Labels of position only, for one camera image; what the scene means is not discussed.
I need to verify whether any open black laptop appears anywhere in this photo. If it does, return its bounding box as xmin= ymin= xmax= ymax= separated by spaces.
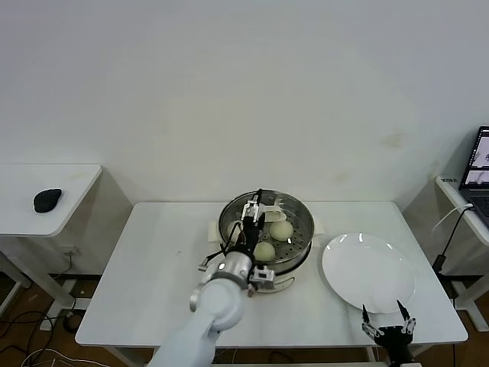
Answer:
xmin=458 ymin=125 xmax=489 ymax=221

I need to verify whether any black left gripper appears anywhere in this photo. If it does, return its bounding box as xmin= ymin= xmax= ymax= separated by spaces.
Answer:
xmin=238 ymin=187 xmax=268 ymax=256

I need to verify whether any white table underframe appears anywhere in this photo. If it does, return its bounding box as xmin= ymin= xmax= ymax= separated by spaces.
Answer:
xmin=110 ymin=346 xmax=439 ymax=367

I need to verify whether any white laptop cable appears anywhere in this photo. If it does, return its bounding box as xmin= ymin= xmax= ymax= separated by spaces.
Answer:
xmin=433 ymin=204 xmax=475 ymax=232

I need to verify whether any black computer mouse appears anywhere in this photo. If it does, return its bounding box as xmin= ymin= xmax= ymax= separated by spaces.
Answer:
xmin=33 ymin=187 xmax=63 ymax=213

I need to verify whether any black power adapter cable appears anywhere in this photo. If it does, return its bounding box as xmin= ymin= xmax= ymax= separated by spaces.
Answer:
xmin=432 ymin=206 xmax=477 ymax=275

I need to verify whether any round white plate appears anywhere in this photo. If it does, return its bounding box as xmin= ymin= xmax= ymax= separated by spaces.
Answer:
xmin=320 ymin=232 xmax=416 ymax=315

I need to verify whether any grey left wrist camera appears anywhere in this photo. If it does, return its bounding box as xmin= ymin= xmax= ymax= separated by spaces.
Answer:
xmin=250 ymin=265 xmax=277 ymax=291

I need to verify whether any round glass pot lid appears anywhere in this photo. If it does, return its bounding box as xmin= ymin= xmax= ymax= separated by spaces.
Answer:
xmin=218 ymin=189 xmax=316 ymax=292

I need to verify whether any stainless steel steamer basket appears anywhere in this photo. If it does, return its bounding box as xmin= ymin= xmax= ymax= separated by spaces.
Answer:
xmin=218 ymin=190 xmax=316 ymax=274

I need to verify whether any white side table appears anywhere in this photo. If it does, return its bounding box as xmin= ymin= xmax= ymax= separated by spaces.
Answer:
xmin=0 ymin=163 xmax=134 ymax=332

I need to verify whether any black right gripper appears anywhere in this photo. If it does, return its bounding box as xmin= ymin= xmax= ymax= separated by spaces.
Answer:
xmin=361 ymin=299 xmax=418 ymax=365

